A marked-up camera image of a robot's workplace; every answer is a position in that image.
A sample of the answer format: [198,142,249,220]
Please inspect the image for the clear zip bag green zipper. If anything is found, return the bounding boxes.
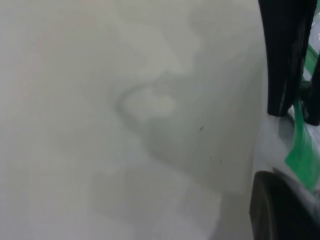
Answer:
[257,14,320,203]

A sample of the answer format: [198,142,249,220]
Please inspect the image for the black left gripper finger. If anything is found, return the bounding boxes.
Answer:
[249,170,320,240]

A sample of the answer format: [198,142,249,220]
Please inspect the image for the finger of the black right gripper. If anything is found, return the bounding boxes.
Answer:
[303,59,320,126]
[258,0,318,117]

